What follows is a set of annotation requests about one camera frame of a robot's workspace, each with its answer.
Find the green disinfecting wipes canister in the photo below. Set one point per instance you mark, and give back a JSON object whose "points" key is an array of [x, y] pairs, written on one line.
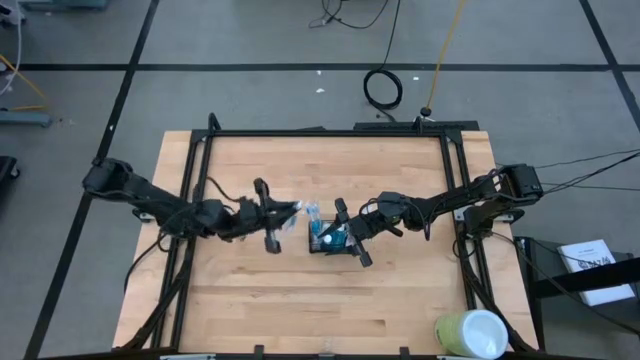
{"points": [[472, 334]]}

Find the black chair base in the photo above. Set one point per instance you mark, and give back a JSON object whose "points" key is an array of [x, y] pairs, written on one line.
{"points": [[7, 167]]}

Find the white booklet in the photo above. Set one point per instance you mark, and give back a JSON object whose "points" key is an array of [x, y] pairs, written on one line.
{"points": [[580, 252]]}

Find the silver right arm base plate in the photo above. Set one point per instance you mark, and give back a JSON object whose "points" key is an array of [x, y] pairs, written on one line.
{"points": [[459, 215]]}

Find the grey-blue stand base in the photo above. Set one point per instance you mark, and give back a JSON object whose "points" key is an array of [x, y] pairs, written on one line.
{"points": [[25, 119]]}

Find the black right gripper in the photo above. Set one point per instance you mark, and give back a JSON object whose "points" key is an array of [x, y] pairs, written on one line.
{"points": [[380, 227]]}

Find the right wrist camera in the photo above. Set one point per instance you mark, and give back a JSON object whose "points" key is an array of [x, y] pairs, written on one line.
{"points": [[390, 202]]}

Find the black aluminium table frame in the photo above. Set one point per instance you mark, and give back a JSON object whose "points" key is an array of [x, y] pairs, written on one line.
{"points": [[325, 133]]}

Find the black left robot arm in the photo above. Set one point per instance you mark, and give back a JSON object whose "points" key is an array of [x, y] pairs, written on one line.
{"points": [[150, 197]]}

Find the black side table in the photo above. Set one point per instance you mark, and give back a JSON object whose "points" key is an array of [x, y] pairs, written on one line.
{"points": [[545, 265]]}

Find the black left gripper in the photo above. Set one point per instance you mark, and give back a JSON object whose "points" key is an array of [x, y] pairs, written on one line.
{"points": [[240, 220]]}

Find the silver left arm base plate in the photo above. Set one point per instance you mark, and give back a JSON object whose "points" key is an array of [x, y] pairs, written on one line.
{"points": [[145, 217]]}

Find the silver aluminium bracket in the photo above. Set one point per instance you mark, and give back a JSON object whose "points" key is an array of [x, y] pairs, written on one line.
{"points": [[187, 357]]}

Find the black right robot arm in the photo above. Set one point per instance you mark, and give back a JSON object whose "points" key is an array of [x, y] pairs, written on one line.
{"points": [[465, 192]]}

